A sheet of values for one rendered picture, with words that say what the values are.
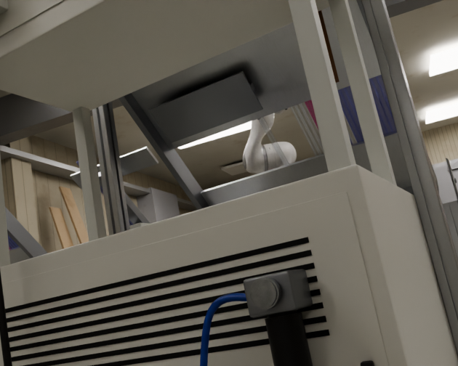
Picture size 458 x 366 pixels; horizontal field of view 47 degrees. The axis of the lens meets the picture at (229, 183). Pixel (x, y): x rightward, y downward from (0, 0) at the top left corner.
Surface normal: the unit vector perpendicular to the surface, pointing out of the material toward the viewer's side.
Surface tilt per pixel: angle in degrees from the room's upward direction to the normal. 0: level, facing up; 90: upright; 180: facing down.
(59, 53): 180
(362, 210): 90
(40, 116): 90
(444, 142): 90
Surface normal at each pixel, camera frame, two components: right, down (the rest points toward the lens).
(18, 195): 0.93, -0.25
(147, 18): 0.18, 0.96
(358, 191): -0.47, -0.11
